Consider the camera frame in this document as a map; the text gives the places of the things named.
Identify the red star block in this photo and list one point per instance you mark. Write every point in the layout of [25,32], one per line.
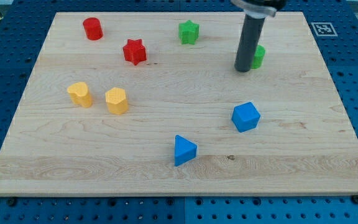
[134,51]

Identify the blue cube block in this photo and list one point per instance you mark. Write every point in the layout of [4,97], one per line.
[245,117]

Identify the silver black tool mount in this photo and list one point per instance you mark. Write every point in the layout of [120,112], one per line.
[260,8]

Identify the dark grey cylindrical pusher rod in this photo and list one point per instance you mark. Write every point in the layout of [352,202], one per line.
[248,43]

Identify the yellow heart block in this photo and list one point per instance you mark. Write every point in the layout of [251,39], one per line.
[80,94]

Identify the red cylinder block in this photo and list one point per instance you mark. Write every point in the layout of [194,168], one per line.
[93,29]

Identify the white fiducial marker tag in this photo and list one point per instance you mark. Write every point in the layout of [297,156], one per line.
[324,29]

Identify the yellow hexagon block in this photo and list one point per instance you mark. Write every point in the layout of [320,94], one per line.
[116,101]

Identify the green star block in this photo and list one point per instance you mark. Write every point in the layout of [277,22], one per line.
[188,32]

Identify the blue triangle block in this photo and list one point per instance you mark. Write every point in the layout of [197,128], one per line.
[184,150]

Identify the green cylinder block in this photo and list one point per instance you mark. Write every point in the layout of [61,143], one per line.
[258,57]

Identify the light wooden board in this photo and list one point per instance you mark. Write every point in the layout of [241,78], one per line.
[304,143]

